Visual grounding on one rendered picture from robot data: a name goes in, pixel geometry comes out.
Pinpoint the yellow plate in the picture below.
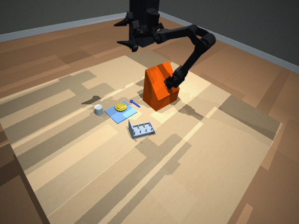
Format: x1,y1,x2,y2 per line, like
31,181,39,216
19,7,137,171
115,102,126,111

